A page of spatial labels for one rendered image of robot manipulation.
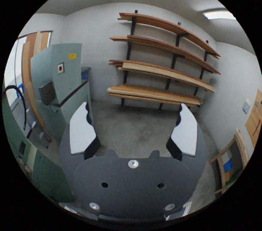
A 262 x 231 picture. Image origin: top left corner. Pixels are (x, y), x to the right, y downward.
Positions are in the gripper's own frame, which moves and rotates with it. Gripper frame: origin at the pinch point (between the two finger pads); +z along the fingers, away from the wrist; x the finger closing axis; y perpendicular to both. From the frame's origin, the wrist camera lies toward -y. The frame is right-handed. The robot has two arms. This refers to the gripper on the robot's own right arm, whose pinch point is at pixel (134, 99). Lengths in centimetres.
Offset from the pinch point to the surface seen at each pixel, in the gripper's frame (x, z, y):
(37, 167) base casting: -68, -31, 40
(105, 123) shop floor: -56, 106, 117
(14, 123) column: -77, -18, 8
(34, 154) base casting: -71, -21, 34
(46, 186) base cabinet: -69, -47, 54
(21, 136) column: -78, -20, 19
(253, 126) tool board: 239, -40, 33
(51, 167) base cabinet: -72, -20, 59
